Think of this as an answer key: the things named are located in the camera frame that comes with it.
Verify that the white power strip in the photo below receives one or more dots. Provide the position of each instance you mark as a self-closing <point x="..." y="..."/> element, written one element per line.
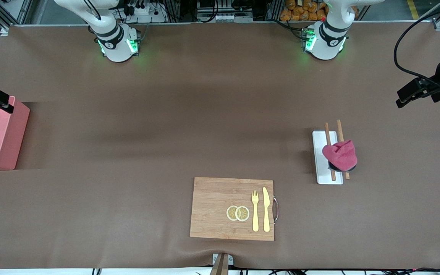
<point x="143" y="11"/>

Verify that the bamboo cutting board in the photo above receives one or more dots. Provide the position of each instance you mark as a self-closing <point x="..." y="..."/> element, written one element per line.
<point x="212" y="206"/>

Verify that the white rectangular tray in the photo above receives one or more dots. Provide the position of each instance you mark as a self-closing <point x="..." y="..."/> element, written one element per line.
<point x="321" y="168"/>

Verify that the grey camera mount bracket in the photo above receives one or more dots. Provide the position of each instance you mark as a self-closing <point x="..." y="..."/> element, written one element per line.
<point x="222" y="263"/>

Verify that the yellow plastic fork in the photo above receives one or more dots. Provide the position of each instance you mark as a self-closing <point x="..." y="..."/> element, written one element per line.
<point x="255" y="217"/>

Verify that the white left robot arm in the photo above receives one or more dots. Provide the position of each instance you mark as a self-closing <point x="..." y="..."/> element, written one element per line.
<point x="325" y="42"/>

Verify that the lemon slice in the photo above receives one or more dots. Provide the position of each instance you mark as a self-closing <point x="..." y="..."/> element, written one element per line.
<point x="230" y="213"/>
<point x="243" y="213"/>

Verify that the yellow plastic knife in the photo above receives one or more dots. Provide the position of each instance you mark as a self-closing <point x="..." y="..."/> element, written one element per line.
<point x="266" y="214"/>

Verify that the brown wooden chopstick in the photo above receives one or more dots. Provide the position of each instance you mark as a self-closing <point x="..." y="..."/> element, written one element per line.
<point x="327" y="131"/>
<point x="340" y="130"/>

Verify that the red cloth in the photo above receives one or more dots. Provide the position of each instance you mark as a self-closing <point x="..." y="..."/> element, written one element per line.
<point x="342" y="154"/>

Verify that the orange packaged goods pile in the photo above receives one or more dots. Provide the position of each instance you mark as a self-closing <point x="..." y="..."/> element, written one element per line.
<point x="300" y="9"/>

